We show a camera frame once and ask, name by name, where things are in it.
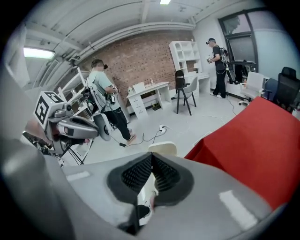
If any black cable with adapter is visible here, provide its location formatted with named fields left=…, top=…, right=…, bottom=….
left=109, top=126, right=165, bottom=148

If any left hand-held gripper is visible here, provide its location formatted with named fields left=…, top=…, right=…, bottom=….
left=33, top=90, right=99, bottom=156

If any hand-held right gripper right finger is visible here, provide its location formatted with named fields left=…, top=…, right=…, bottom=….
left=140, top=151, right=275, bottom=240

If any white metal rack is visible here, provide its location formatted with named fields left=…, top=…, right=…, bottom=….
left=55, top=67, right=95, bottom=118

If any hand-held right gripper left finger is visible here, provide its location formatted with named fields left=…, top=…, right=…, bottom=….
left=44, top=151, right=155, bottom=240

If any white oval chair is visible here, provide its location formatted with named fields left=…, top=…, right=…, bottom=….
left=93, top=113, right=112, bottom=142

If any white floor cable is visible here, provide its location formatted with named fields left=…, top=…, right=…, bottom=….
left=224, top=95, right=238, bottom=116

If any black framed window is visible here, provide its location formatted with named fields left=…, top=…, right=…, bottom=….
left=217, top=11, right=260, bottom=65

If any person's left forearm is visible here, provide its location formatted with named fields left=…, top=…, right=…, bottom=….
left=24, top=117, right=49, bottom=144

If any black office chair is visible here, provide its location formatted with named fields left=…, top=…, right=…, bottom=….
left=275, top=66, right=300, bottom=113

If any red tablecloth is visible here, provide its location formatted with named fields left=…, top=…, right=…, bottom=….
left=184, top=96, right=300, bottom=210

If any white desk with drawers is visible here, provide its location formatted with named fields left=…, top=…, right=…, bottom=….
left=126, top=81, right=172, bottom=118

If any grey chair with black legs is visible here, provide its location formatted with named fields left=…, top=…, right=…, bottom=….
left=175, top=75, right=199, bottom=116

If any blue office chair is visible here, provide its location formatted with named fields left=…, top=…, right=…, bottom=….
left=262, top=78, right=279, bottom=102

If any white desk under bookshelf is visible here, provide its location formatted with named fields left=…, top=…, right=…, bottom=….
left=185, top=71, right=211, bottom=97

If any white office chair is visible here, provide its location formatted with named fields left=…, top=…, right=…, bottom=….
left=238, top=71, right=270, bottom=106

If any white bookshelf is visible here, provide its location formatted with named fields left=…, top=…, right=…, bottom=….
left=168, top=40, right=202, bottom=74

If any cream plastic chair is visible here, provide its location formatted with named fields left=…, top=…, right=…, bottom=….
left=148, top=141, right=178, bottom=157

